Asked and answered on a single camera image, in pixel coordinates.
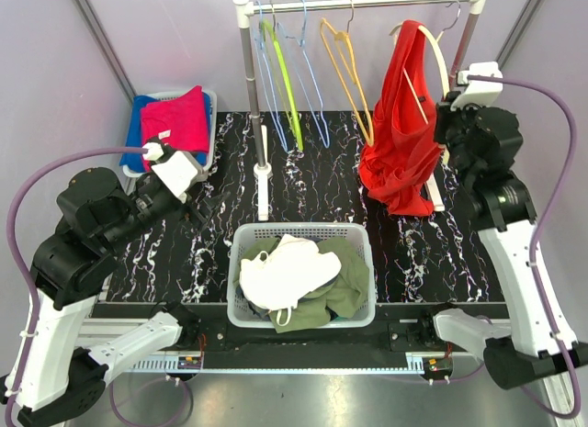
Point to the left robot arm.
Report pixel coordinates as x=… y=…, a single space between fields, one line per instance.
x=62 y=380

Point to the blue folded garment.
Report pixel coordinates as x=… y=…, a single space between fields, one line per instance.
x=134 y=138

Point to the white front laundry basket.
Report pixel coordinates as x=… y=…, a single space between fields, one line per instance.
x=238 y=311

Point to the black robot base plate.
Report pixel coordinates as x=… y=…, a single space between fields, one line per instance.
x=312 y=344

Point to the empty light blue hanger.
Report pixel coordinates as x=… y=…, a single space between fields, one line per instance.
x=268 y=82

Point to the cream white hanger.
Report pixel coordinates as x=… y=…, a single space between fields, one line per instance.
x=441 y=64

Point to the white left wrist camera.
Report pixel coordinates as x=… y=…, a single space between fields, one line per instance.
x=178 y=170

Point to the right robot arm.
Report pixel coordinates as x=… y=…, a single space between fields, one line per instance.
x=482 y=143

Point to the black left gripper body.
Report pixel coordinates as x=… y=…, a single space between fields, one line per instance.
x=152 y=201

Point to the metal clothes rack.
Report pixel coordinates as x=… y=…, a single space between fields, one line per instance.
x=245 y=9

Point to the neon green hanger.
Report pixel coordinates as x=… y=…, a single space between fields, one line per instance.
x=284 y=92

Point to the white back laundry basket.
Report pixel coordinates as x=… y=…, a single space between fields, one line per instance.
x=211 y=105

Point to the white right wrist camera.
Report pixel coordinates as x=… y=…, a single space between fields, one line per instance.
x=480 y=93

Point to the white laundry basket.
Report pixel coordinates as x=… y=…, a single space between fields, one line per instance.
x=238 y=311
x=211 y=105

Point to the olive green tank top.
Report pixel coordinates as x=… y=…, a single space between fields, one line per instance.
x=345 y=295

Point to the pink folded garment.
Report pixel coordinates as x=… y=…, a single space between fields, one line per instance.
x=181 y=123

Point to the red tank top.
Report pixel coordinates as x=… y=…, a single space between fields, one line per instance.
x=395 y=168

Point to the white pink garment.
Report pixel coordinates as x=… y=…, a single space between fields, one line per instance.
x=277 y=273

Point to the blue-grey tank top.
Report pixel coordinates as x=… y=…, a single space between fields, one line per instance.
x=262 y=314

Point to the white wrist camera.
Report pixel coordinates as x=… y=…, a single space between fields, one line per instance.
x=178 y=170
x=480 y=93

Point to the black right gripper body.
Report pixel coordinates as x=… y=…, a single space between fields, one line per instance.
x=453 y=126

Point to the yellow hanger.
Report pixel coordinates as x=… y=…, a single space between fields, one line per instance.
x=340 y=51

